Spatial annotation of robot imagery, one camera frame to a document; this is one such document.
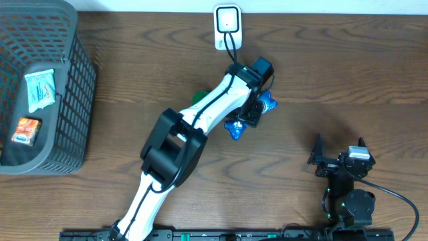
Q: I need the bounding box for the blue Oreo cookie pack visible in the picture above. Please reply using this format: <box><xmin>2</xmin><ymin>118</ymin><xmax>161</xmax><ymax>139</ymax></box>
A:
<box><xmin>224</xmin><ymin>90</ymin><xmax>278</xmax><ymax>141</ymax></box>

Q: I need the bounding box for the green lid white jar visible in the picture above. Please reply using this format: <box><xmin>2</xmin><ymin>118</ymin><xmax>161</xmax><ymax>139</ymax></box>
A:
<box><xmin>192</xmin><ymin>90</ymin><xmax>209</xmax><ymax>104</ymax></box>

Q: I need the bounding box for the white wet wipes pack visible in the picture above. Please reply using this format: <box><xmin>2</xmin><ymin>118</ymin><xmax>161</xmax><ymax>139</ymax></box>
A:
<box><xmin>24</xmin><ymin>69</ymin><xmax>56</xmax><ymax>113</ymax></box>

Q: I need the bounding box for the orange tissue pack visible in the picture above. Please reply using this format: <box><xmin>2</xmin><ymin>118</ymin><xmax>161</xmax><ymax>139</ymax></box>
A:
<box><xmin>11</xmin><ymin>118</ymin><xmax>42</xmax><ymax>146</ymax></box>

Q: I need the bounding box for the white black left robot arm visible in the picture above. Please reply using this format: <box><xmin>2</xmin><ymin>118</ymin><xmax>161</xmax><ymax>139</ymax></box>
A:
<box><xmin>110</xmin><ymin>62</ymin><xmax>274</xmax><ymax>240</ymax></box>

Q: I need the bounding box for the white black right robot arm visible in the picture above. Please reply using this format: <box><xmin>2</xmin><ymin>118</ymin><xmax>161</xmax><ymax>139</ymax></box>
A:
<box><xmin>307</xmin><ymin>137</ymin><xmax>375</xmax><ymax>230</ymax></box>

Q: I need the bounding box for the white barcode scanner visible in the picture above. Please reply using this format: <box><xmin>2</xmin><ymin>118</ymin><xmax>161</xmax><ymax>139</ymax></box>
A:
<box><xmin>213</xmin><ymin>4</ymin><xmax>243</xmax><ymax>50</ymax></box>

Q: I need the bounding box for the grey plastic mesh basket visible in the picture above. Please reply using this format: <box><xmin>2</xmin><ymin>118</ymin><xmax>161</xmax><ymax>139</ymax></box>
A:
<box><xmin>1</xmin><ymin>0</ymin><xmax>97</xmax><ymax>175</ymax></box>

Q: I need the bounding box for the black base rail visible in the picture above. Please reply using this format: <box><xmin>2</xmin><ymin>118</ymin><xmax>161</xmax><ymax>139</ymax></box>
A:
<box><xmin>60</xmin><ymin>228</ymin><xmax>395</xmax><ymax>241</ymax></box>

